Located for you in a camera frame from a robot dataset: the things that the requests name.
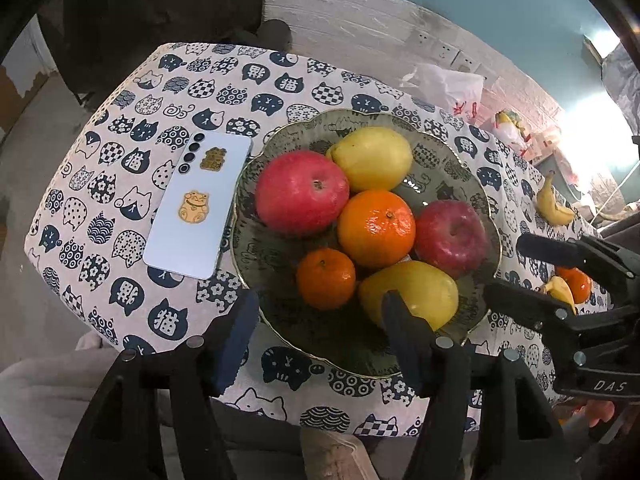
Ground small yellow pear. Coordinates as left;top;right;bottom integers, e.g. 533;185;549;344
358;260;459;330

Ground dark hanging cloth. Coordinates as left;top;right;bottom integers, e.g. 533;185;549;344
38;0;262;110

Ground white plastic shopping bag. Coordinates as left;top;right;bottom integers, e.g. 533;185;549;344
400;63;485;122

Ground person's right hand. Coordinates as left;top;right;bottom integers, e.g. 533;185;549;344
584;400;639;434

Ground dark red apple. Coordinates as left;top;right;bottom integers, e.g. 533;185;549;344
413;200;489;280

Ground grey window curtain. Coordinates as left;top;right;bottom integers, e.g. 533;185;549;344
601;44;640;136

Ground bright red apple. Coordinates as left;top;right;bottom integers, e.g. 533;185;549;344
255;150;349;236

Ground white smartphone with stickers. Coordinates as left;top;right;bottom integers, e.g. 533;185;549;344
143;132;252;280

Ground banana with sticker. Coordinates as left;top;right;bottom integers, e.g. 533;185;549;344
536;171;575;226

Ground large orange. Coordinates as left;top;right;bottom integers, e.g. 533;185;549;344
336;190;416;269

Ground plain yellow banana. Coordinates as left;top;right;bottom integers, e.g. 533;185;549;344
539;276;577;314

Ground black device on wooden box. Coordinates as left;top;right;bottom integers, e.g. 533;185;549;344
252;20;292;52

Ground small tangerine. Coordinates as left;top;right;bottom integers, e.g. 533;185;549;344
555;266;592;304
296;248;356;311

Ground wall power sockets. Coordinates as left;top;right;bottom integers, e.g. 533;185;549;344
406;28;480;73

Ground cat pattern tablecloth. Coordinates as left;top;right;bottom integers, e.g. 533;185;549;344
24;42;594;437

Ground green glass bowl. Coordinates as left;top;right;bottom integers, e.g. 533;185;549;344
231;110;502;378

